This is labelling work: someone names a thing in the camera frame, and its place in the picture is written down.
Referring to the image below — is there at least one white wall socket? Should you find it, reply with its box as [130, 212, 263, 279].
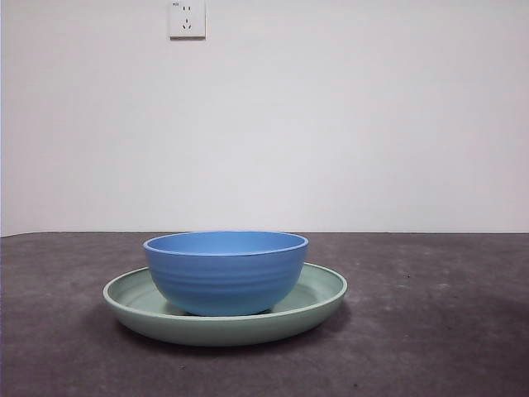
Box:
[169, 0, 207, 41]

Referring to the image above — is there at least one blue ribbed bowl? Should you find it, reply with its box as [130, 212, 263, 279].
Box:
[142, 231, 310, 317]

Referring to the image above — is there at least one green round plate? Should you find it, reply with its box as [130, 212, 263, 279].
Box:
[102, 262, 349, 347]

